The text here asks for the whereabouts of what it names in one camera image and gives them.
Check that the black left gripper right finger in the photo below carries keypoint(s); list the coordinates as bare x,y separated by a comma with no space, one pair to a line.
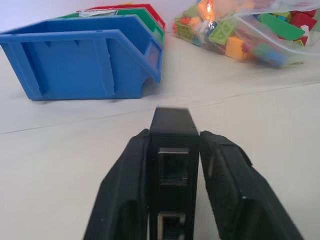
240,190

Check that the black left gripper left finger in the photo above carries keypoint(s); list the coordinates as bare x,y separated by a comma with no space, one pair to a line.
120,190

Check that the small black box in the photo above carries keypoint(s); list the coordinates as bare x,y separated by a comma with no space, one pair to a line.
172,140

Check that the clear box of toy blocks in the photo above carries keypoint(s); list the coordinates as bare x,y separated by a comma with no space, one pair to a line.
282,30

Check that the blue plastic storage bin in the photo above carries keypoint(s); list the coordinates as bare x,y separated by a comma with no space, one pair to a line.
75,62

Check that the clear bag of toy blocks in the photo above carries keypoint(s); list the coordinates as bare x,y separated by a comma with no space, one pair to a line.
212,32

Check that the green plastic storage bin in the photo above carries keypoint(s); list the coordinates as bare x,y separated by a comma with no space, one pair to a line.
150,20

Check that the red plastic storage bin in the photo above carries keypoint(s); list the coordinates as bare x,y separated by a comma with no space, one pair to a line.
152,11

